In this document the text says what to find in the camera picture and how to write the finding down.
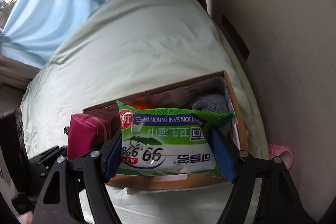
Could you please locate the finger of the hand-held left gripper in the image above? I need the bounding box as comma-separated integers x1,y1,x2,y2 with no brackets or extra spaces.
28,146,69,180

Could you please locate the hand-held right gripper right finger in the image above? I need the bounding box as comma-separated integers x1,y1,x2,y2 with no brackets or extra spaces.
209,125,305,224

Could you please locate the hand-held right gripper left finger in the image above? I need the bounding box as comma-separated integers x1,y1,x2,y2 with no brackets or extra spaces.
34,133,124,224

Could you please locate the pink zip pouch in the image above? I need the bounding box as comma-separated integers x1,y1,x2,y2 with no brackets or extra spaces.
66,113,112,160

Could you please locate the grey sock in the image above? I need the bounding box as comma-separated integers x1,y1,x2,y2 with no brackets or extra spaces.
191,94,228,114

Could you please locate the green wet wipes packet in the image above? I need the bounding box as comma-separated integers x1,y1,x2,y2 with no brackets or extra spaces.
116,99,235,179

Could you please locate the cardboard box with pink print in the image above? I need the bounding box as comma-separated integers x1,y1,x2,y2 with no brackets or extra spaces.
82,70,250,190

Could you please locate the pink ribbed slipper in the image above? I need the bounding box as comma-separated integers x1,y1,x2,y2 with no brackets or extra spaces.
267,143,294,170

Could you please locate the light blue hanging cloth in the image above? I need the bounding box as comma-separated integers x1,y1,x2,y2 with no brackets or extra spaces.
0,0,110,69

